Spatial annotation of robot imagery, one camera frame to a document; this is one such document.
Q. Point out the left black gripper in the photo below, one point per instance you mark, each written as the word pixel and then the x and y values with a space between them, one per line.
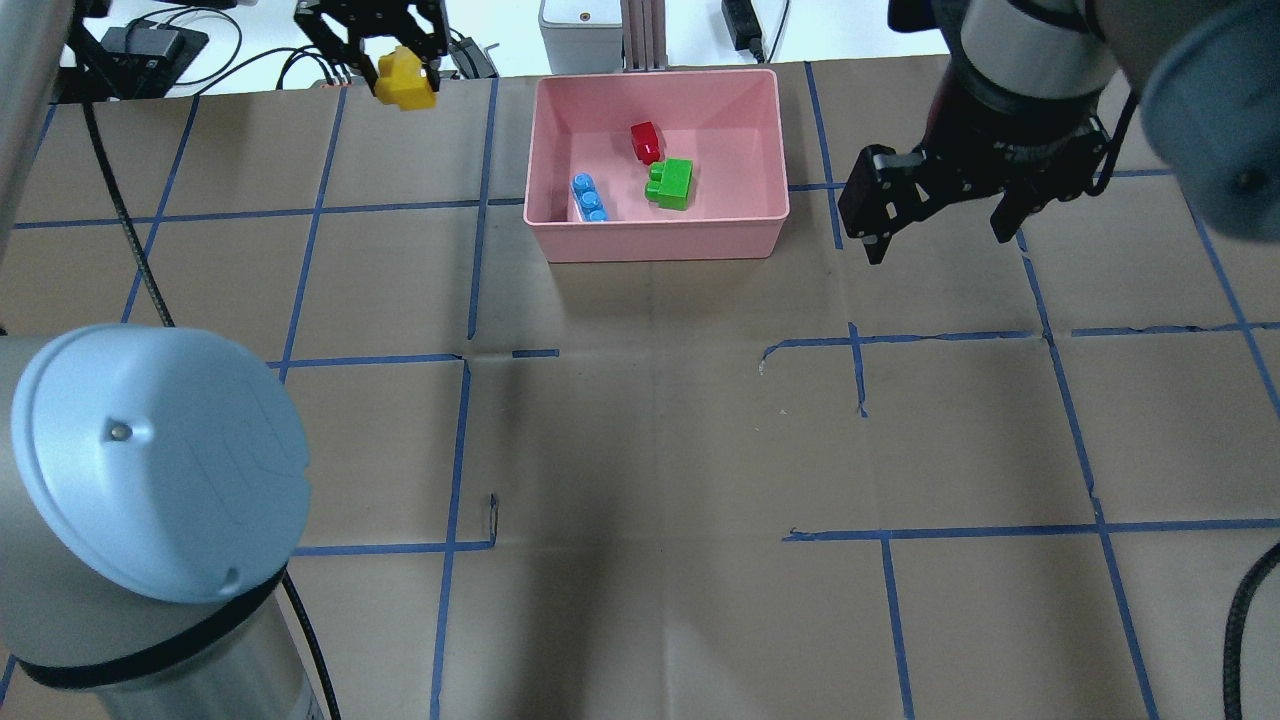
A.
pixel 368 22

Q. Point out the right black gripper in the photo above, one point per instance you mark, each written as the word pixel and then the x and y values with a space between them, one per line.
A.
pixel 1010 125

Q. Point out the yellow toy block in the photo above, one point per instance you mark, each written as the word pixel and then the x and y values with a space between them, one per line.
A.
pixel 403 82

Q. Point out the blue three-stud toy block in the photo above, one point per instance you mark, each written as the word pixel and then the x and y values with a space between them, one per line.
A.
pixel 588 200

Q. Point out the red toy block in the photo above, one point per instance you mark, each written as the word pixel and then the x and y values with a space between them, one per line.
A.
pixel 645 141

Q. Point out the green two-stud toy block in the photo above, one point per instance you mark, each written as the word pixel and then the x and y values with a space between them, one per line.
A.
pixel 668 183

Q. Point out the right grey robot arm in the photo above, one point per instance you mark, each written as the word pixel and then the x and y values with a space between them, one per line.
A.
pixel 1038 96

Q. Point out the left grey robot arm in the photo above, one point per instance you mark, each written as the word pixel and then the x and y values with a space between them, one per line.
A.
pixel 154 490

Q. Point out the white grey device box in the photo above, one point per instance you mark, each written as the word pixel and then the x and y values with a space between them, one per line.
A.
pixel 582 37

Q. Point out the black box device left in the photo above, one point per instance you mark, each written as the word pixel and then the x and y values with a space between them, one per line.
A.
pixel 154 51

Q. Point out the pink plastic box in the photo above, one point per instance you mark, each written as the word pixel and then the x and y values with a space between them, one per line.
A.
pixel 727 121

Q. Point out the black usb hub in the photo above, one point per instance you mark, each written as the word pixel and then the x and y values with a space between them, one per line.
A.
pixel 471 60

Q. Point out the black power adapter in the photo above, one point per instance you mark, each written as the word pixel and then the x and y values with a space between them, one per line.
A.
pixel 746 32

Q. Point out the aluminium extrusion post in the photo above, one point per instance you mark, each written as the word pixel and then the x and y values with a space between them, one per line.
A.
pixel 644 37

